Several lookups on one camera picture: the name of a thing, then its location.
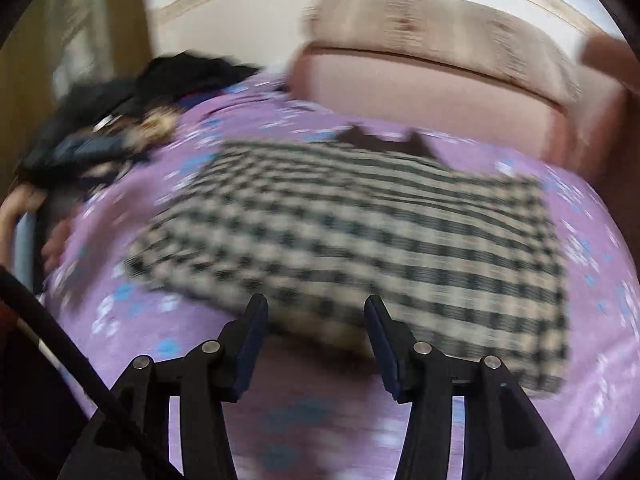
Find wooden door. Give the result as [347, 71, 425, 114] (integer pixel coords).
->
[0, 0, 153, 191]

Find black garment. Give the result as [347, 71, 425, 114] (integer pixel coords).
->
[20, 50, 262, 191]

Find pink upholstered panel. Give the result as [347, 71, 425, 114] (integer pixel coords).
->
[580, 32, 638, 93]

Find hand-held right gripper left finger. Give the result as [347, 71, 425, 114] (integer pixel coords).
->
[60, 294, 269, 480]

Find brown floral cloth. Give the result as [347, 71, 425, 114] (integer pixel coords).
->
[122, 109, 178, 148]

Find person's left hand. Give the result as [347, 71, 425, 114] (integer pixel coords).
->
[40, 217, 79, 274]

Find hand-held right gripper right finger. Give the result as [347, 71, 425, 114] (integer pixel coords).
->
[364, 294, 576, 480]

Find black beige plaid coat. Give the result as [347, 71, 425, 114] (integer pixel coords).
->
[122, 126, 572, 402]

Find black cable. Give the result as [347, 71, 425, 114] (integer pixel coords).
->
[0, 267, 183, 480]

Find purple floral bedsheet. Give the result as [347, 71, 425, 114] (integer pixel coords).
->
[39, 72, 640, 480]

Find pink padded headboard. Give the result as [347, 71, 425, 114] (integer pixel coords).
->
[289, 40, 632, 183]

